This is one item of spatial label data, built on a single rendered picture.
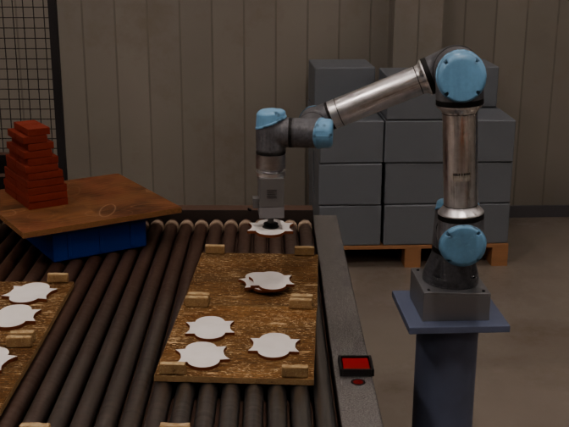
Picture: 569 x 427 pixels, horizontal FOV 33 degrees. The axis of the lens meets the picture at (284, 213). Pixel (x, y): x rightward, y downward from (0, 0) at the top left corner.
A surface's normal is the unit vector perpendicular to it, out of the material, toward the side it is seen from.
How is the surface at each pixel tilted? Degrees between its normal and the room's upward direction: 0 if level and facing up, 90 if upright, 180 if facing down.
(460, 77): 83
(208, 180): 90
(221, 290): 0
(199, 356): 0
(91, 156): 90
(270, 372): 0
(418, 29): 90
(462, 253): 98
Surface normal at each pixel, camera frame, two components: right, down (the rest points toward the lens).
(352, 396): 0.00, -0.96
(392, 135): 0.04, 0.29
